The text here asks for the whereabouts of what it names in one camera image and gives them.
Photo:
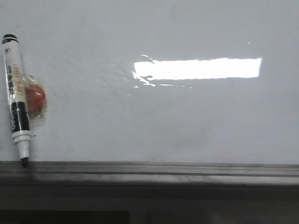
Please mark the red magnet taped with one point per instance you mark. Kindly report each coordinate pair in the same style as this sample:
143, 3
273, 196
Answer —
36, 98

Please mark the white black whiteboard marker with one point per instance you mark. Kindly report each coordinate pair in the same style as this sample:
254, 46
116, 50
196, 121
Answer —
17, 99

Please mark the white whiteboard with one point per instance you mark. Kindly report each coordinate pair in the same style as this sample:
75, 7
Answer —
207, 81

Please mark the grey metal whiteboard tray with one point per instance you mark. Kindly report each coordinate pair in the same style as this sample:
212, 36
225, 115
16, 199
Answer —
148, 174

